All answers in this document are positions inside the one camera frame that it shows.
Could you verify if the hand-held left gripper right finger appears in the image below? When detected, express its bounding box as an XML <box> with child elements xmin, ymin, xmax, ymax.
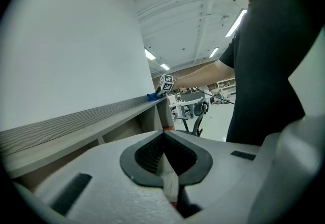
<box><xmin>164</xmin><ymin>130</ymin><xmax>262</xmax><ymax>224</ymax></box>

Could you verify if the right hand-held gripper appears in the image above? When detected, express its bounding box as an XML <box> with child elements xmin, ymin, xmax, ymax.
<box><xmin>155</xmin><ymin>74</ymin><xmax>175</xmax><ymax>99</ymax></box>

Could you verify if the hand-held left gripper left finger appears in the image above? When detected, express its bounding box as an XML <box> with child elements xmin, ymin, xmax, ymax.
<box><xmin>34</xmin><ymin>130</ymin><xmax>184</xmax><ymax>224</ymax></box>

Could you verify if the grey wooden shelf unit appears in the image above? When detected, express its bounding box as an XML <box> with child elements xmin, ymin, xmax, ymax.
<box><xmin>0</xmin><ymin>94</ymin><xmax>176</xmax><ymax>192</ymax></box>

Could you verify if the person's right forearm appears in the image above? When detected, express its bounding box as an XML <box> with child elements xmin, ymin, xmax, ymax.
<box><xmin>172</xmin><ymin>59</ymin><xmax>236</xmax><ymax>89</ymax></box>

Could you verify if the white office desk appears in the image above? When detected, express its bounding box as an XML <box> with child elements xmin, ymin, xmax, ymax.
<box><xmin>167</xmin><ymin>94</ymin><xmax>212</xmax><ymax>120</ymax></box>

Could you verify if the black monitor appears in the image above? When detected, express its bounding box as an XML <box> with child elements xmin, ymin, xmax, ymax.
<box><xmin>181</xmin><ymin>91</ymin><xmax>206</xmax><ymax>102</ymax></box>

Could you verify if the black office chair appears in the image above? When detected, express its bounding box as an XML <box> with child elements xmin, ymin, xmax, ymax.
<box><xmin>176</xmin><ymin>98</ymin><xmax>210</xmax><ymax>138</ymax></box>

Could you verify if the wooden background shelving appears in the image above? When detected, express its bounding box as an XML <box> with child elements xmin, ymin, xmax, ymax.
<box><xmin>215</xmin><ymin>77</ymin><xmax>236</xmax><ymax>92</ymax></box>

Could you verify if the person's black shirt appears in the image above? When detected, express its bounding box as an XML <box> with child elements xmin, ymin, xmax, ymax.
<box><xmin>219</xmin><ymin>0</ymin><xmax>323</xmax><ymax>146</ymax></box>

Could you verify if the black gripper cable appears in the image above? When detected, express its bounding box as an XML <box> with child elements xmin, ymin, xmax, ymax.
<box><xmin>193</xmin><ymin>87</ymin><xmax>236</xmax><ymax>105</ymax></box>

